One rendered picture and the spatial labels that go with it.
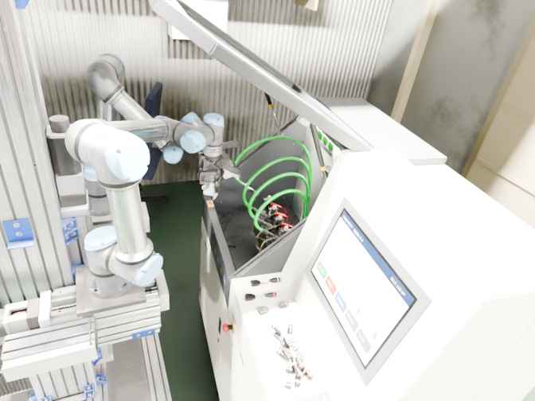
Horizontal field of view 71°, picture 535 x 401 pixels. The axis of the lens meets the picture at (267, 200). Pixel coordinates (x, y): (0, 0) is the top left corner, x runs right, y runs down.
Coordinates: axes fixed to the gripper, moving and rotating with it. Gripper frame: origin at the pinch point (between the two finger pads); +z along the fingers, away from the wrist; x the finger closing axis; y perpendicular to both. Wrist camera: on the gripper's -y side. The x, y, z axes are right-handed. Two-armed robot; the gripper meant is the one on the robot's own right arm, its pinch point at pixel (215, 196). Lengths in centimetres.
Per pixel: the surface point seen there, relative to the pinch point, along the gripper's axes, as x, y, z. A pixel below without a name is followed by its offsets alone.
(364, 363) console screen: 79, -29, 8
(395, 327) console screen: 80, -33, -8
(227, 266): 13.1, -4.0, 28.0
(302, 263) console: 33.7, -28.3, 11.4
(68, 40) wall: -207, 74, -12
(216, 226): -15.1, -5.0, 28.0
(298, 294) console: 40, -26, 21
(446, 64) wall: -145, -229, -24
